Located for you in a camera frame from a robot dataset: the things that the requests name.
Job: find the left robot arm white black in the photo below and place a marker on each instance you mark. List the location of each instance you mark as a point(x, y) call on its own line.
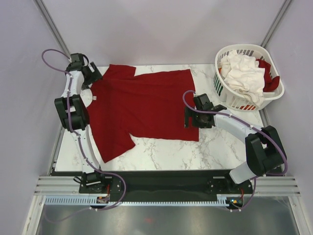
point(74, 117)

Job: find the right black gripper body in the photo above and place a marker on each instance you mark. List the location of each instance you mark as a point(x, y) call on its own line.
point(196, 119)

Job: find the aluminium rail frame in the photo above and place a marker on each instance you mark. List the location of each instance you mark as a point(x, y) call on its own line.
point(265, 186)

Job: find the left aluminium corner post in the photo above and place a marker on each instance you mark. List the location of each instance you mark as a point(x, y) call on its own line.
point(56, 34)

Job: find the white slotted cable duct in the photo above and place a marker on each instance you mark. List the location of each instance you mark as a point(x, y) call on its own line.
point(221, 201)

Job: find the white t shirt pile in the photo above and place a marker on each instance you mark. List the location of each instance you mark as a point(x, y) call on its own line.
point(242, 74)

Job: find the right aluminium corner post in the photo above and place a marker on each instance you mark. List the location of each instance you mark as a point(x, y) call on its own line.
point(276, 22)

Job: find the white laundry basket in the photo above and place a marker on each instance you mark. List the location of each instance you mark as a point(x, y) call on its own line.
point(237, 101)

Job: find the aluminium corner post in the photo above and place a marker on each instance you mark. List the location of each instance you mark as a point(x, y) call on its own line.
point(276, 22)
point(56, 34)

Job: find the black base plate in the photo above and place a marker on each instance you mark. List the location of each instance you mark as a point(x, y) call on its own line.
point(172, 186)

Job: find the red cloth in basket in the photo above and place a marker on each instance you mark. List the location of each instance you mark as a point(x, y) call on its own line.
point(271, 84)

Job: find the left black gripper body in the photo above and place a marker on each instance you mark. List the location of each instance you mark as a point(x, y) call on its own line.
point(91, 78)

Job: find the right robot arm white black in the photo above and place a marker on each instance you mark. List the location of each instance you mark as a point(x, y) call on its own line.
point(264, 150)

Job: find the red t shirt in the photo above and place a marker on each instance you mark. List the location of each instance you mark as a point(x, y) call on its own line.
point(149, 105)

